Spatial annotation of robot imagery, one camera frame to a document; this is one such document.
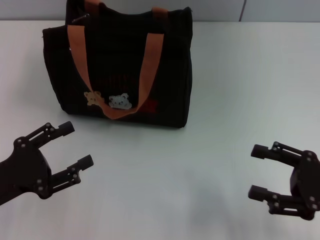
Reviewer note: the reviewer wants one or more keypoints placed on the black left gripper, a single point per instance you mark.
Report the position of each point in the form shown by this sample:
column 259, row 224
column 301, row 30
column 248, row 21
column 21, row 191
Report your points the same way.
column 26, row 170

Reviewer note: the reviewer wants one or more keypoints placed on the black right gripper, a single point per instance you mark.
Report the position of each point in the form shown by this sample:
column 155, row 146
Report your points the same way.
column 308, row 180

